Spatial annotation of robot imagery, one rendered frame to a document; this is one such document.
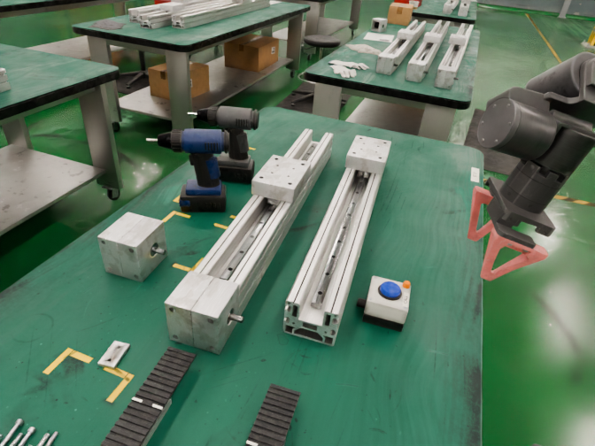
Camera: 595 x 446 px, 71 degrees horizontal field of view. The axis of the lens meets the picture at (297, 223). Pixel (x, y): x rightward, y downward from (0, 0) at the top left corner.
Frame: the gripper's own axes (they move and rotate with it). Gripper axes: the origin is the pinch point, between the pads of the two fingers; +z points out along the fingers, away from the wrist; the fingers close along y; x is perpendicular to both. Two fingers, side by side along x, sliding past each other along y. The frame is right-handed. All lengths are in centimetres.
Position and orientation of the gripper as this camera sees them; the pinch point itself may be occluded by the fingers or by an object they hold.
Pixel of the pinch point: (481, 253)
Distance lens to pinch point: 64.4
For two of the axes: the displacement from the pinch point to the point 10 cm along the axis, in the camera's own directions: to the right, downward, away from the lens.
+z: -3.2, 7.9, 5.3
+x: 9.3, 3.7, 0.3
